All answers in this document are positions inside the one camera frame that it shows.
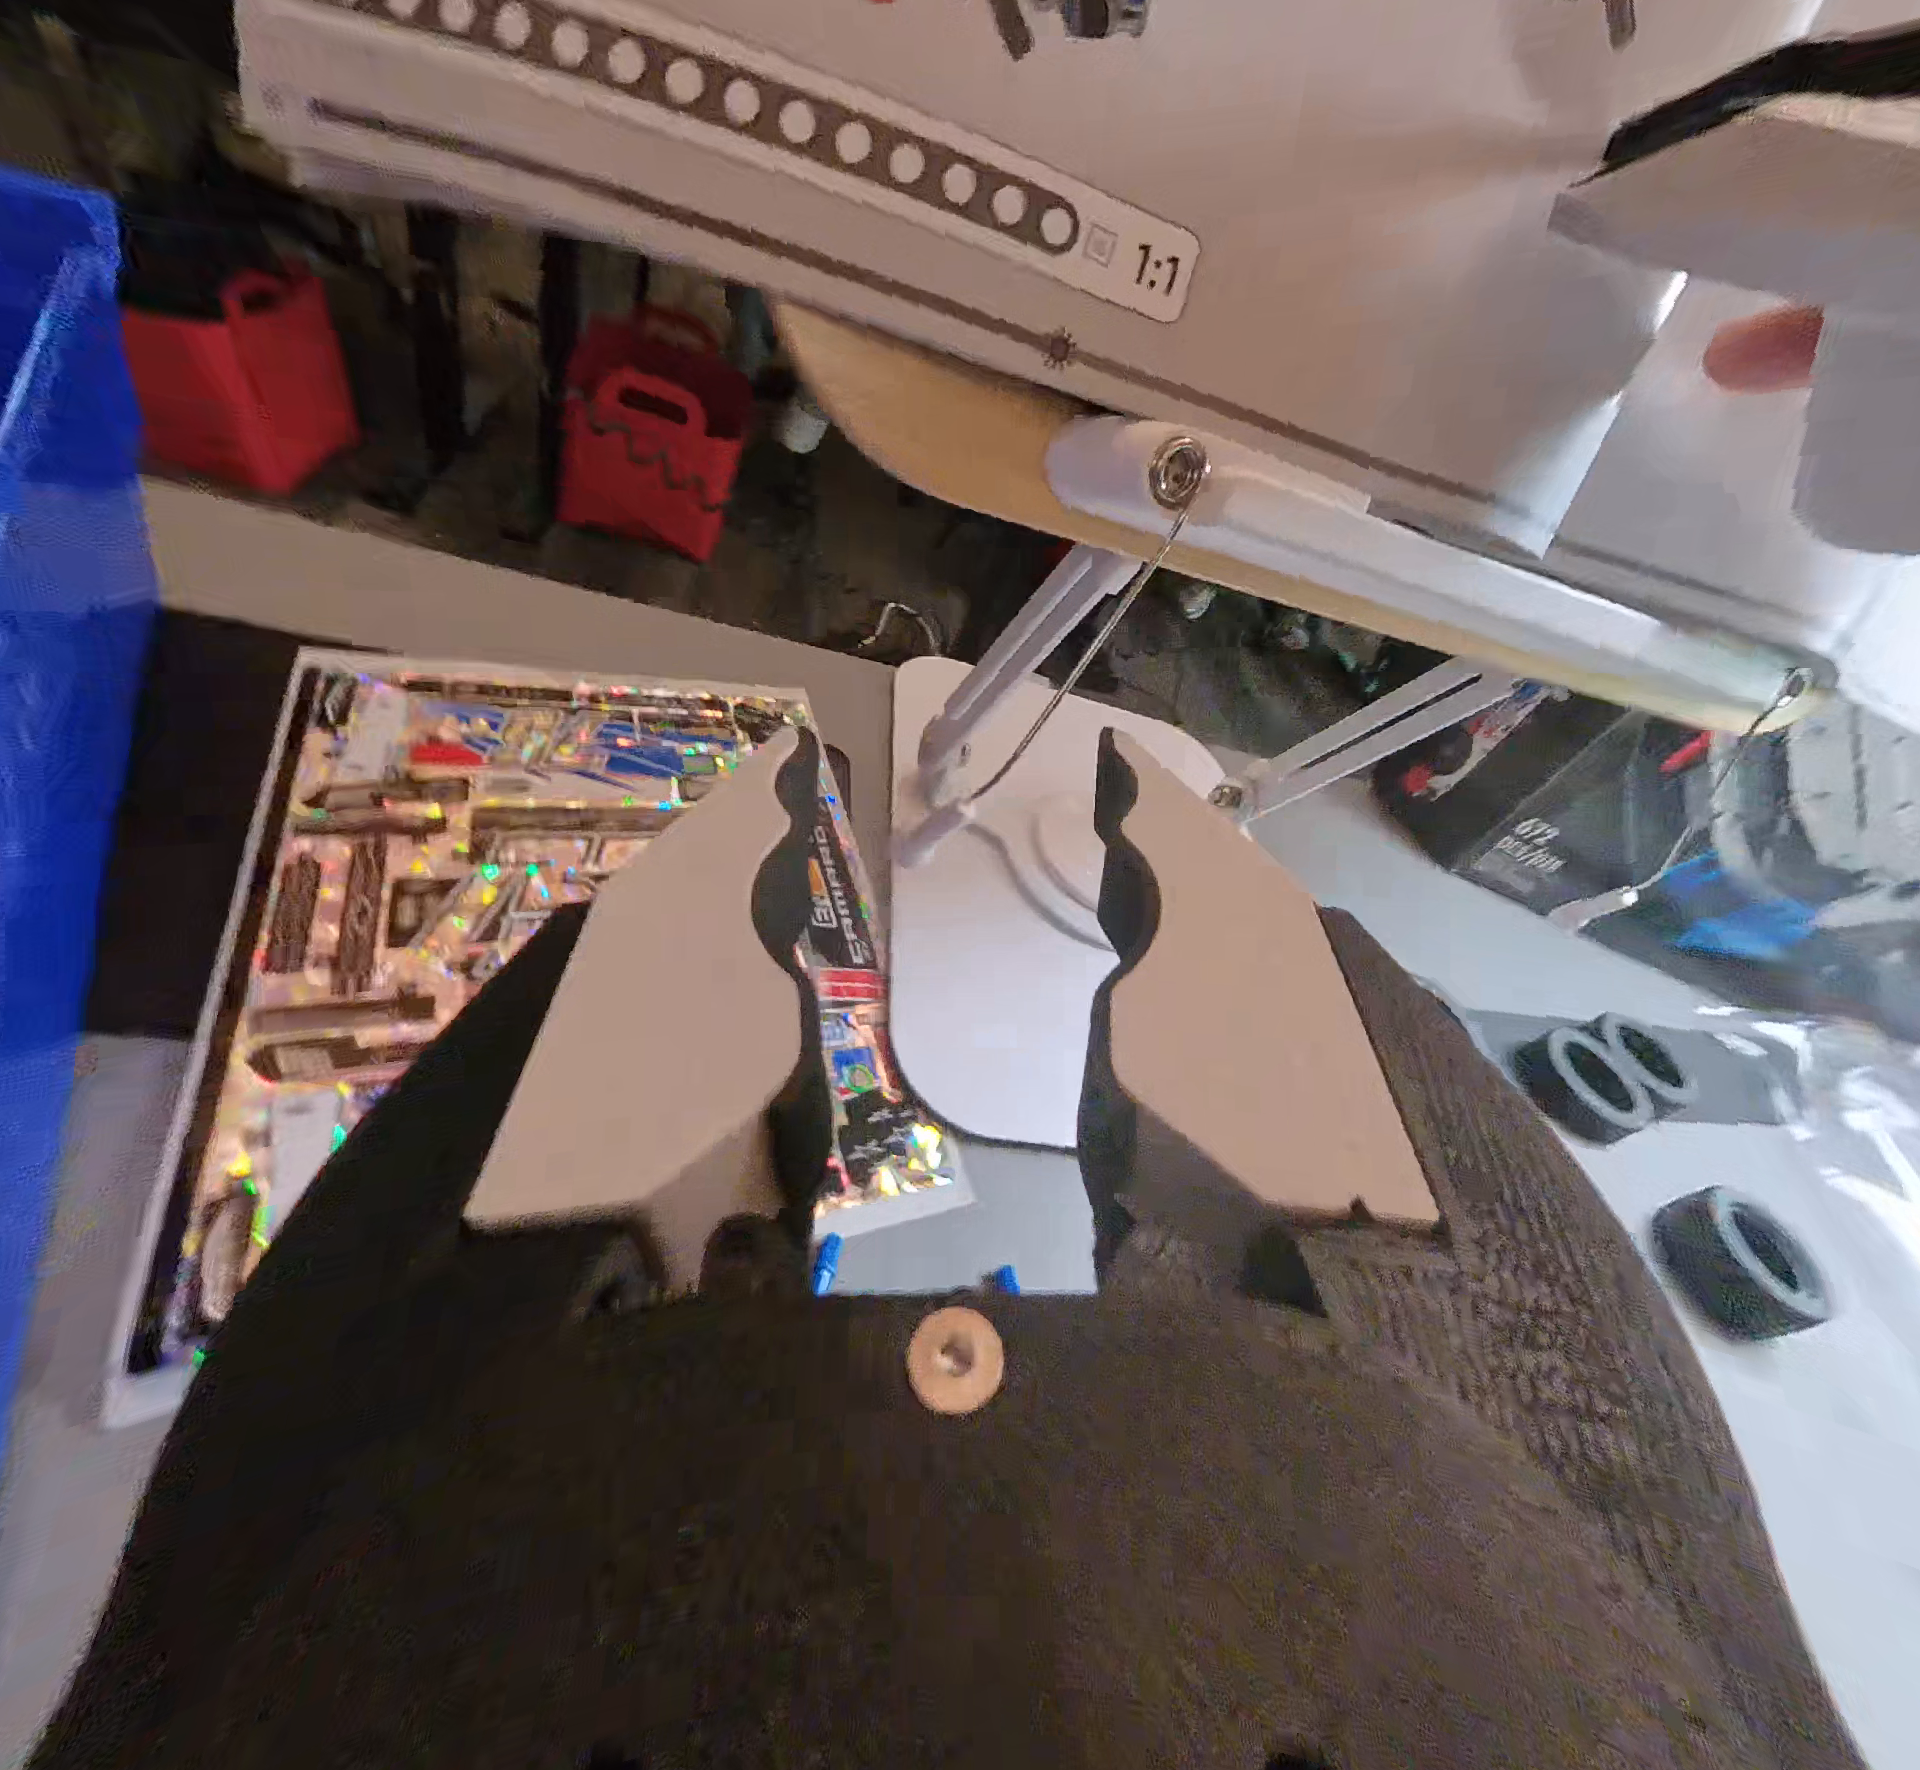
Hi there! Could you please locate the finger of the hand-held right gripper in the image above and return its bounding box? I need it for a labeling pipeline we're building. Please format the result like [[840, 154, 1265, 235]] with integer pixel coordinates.
[[1549, 30, 1920, 302], [1791, 297, 1920, 556]]

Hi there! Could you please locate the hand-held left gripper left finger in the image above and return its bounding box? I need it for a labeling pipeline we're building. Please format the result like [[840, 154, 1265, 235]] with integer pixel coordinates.
[[462, 725, 831, 1294]]

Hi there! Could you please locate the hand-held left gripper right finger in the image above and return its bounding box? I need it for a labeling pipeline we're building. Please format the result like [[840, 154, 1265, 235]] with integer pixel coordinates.
[[1077, 728, 1445, 1262]]

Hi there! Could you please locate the lego instruction booklet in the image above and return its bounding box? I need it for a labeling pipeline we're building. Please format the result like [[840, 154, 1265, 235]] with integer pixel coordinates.
[[233, 0, 1920, 669]]

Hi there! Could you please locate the black rubber lego tyre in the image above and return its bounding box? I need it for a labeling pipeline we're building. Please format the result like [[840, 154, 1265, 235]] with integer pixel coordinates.
[[1650, 1182, 1836, 1346], [1512, 1024, 1652, 1147], [1590, 1010, 1701, 1122]]

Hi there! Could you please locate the black lego set box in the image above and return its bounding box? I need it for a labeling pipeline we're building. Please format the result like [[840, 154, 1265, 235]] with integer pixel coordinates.
[[1377, 682, 1920, 1007]]

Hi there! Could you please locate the white book stand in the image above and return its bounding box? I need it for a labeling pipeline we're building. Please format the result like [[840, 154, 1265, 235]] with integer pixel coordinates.
[[772, 299, 1840, 1150]]

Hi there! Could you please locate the holographic sticker sheet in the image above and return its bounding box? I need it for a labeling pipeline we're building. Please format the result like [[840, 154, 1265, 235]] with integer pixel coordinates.
[[105, 648, 981, 1427]]

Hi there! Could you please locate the red felt bag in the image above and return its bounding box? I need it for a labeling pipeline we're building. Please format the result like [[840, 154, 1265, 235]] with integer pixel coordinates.
[[120, 260, 363, 498], [556, 309, 756, 566]]

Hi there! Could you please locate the clear plastic bag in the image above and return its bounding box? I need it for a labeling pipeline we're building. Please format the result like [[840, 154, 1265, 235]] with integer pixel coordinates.
[[1688, 983, 1920, 1201]]

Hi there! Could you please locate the blue plastic bin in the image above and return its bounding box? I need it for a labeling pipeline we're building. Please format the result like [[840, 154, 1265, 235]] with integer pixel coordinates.
[[0, 161, 162, 1442]]

